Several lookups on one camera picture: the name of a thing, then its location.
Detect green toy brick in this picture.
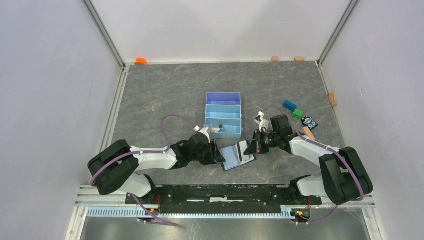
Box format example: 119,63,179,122
292,108,304,120

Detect blue purple three-bin tray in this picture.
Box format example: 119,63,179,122
204,92,243,140

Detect curved wooden piece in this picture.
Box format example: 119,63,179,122
328,92,338,108

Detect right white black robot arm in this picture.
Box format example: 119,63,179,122
244,111,374,206

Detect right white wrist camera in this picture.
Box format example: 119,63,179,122
254,111,269,132

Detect grey cards in tray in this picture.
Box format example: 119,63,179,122
209,125,224,133

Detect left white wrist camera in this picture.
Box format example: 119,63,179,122
194,125,212,143

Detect small wooden block right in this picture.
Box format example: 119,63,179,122
294,56,305,62

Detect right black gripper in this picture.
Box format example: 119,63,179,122
244,129,280,156

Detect blue toy brick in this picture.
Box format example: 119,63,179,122
282,100,297,112

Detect orange round cap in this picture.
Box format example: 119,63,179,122
134,57,147,66

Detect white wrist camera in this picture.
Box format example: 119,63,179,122
194,125,212,143
254,111,269,132

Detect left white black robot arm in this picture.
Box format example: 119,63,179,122
87,132,226,204

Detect black owl pattern block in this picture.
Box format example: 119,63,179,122
301,115,318,130

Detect blue card holder wallet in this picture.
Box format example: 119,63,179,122
219,140,257,172

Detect wooden stick block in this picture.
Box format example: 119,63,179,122
302,126,316,141

